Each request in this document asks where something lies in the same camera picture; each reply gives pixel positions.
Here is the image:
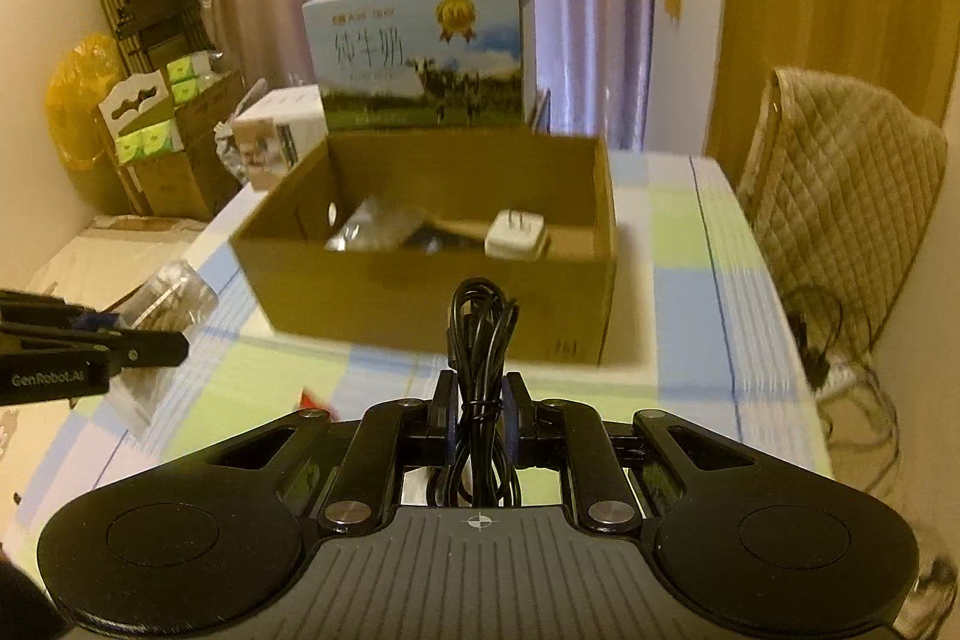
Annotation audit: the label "stacked brown cardboard boxes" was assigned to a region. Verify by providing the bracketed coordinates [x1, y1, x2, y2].
[141, 68, 250, 221]

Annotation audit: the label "tangled black cables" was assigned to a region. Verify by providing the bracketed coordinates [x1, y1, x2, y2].
[786, 286, 902, 492]

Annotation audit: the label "black cable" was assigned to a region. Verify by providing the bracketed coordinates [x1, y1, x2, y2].
[442, 278, 523, 507]

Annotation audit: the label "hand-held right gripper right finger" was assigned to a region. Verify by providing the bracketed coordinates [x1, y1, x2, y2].
[502, 370, 758, 534]

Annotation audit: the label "yellow plastic bag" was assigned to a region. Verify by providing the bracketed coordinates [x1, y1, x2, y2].
[45, 32, 126, 170]

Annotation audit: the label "blue milk carton box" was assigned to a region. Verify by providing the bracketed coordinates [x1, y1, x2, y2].
[302, 0, 538, 131]

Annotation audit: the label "chair with quilted cover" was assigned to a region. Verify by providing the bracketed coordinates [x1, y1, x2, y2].
[737, 66, 950, 350]

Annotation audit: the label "white power adapter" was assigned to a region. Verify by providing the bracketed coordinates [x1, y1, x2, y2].
[484, 208, 554, 263]

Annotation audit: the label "clear cotton swab pack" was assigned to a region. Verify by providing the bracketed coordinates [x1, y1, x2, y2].
[120, 261, 220, 342]

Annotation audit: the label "steel kettle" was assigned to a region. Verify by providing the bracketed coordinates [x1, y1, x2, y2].
[896, 554, 960, 638]

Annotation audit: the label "white printed box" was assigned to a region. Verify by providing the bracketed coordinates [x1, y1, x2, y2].
[231, 83, 329, 193]

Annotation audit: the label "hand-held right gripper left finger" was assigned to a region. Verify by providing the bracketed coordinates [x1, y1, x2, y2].
[202, 370, 460, 534]

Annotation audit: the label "silver foil bag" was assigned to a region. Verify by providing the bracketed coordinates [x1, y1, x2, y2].
[325, 197, 422, 253]

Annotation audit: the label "white power strip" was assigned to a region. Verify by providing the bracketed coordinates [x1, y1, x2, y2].
[812, 361, 865, 396]

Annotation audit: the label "checkered tablecloth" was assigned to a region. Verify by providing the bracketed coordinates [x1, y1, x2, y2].
[0, 149, 838, 540]

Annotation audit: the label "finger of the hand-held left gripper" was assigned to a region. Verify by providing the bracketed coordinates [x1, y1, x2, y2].
[0, 290, 121, 333]
[0, 323, 190, 375]

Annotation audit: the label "brown cardboard box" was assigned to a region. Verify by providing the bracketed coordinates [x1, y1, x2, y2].
[229, 128, 620, 368]

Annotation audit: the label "tissue pack display carton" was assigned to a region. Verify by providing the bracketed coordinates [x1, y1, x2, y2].
[96, 70, 188, 214]

